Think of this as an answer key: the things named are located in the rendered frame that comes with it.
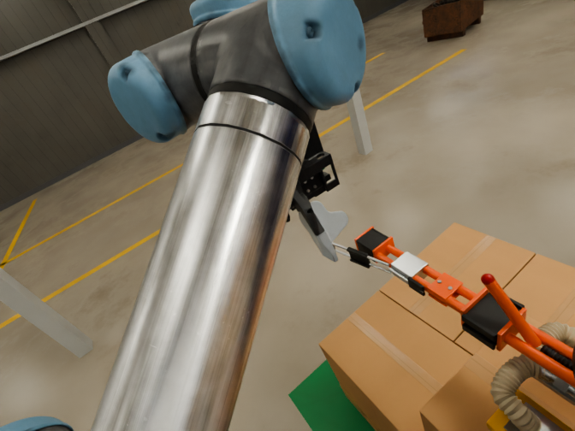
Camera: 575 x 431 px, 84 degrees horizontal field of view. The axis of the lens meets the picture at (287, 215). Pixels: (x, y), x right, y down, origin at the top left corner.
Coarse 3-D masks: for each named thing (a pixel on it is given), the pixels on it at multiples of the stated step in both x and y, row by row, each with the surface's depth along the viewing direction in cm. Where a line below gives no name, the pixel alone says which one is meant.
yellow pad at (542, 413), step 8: (520, 392) 64; (528, 400) 62; (536, 408) 61; (496, 416) 62; (504, 416) 62; (544, 416) 59; (552, 416) 59; (488, 424) 62; (496, 424) 61; (504, 424) 61; (512, 424) 60; (544, 424) 58; (552, 424) 58; (560, 424) 58
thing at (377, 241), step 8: (368, 232) 95; (376, 232) 94; (360, 240) 93; (368, 240) 92; (376, 240) 91; (384, 240) 90; (392, 240) 91; (360, 248) 95; (368, 248) 90; (376, 248) 89; (384, 248) 90
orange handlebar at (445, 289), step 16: (384, 256) 88; (432, 272) 78; (432, 288) 74; (448, 288) 73; (464, 288) 72; (448, 304) 71; (464, 304) 69; (512, 336) 61; (544, 336) 59; (528, 352) 58; (560, 352) 57; (544, 368) 57; (560, 368) 55
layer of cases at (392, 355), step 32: (448, 256) 159; (480, 256) 153; (512, 256) 147; (384, 288) 157; (480, 288) 140; (512, 288) 135; (544, 288) 130; (352, 320) 150; (384, 320) 144; (416, 320) 139; (448, 320) 134; (544, 320) 121; (352, 352) 138; (384, 352) 133; (416, 352) 128; (448, 352) 124; (352, 384) 135; (384, 384) 123; (416, 384) 120; (384, 416) 117; (416, 416) 112
